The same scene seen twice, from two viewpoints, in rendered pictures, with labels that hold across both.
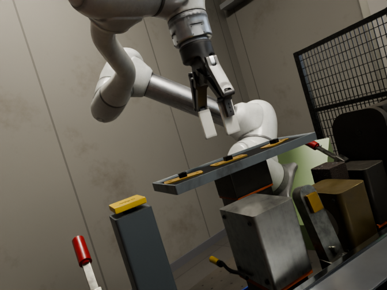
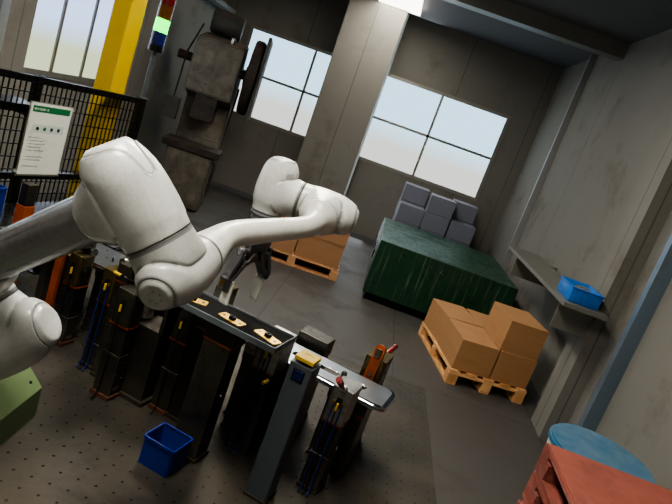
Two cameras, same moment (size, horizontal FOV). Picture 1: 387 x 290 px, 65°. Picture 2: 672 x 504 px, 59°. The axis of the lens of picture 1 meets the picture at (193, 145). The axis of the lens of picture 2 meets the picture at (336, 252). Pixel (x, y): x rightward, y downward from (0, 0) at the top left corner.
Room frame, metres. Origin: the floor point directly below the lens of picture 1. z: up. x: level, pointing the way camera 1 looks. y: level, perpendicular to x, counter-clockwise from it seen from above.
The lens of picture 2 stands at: (1.73, 1.17, 1.82)
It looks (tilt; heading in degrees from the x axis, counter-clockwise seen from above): 13 degrees down; 222
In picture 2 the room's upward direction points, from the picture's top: 20 degrees clockwise
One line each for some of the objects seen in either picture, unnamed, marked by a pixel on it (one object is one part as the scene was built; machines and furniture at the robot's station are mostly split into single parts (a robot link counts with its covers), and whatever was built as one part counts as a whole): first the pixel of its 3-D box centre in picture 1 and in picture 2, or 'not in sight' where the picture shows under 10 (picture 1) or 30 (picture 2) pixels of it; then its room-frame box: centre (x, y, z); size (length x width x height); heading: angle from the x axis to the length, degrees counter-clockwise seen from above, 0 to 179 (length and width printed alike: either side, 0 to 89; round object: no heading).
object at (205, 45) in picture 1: (200, 64); (256, 246); (0.68, -0.07, 1.39); 0.08 x 0.07 x 0.09; 16
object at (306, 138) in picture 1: (236, 160); (230, 318); (0.68, -0.08, 1.16); 0.37 x 0.14 x 0.02; 115
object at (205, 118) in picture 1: (207, 123); (226, 292); (0.75, -0.05, 1.26); 0.03 x 0.01 x 0.07; 106
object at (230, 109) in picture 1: (228, 103); not in sight; (0.60, -0.09, 1.28); 0.03 x 0.01 x 0.05; 16
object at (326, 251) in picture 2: not in sight; (301, 231); (-3.07, -3.81, 0.34); 1.17 x 0.83 x 0.69; 131
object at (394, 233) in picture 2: not in sight; (433, 274); (-4.37, -2.72, 0.34); 1.74 x 1.59 x 0.69; 40
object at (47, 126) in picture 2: not in sight; (43, 139); (0.81, -1.40, 1.30); 0.23 x 0.02 x 0.31; 25
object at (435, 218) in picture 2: not in sight; (429, 232); (-5.66, -3.89, 0.57); 1.15 x 0.77 x 1.14; 130
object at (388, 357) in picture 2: not in sight; (364, 397); (0.04, 0.01, 0.88); 0.14 x 0.09 x 0.36; 25
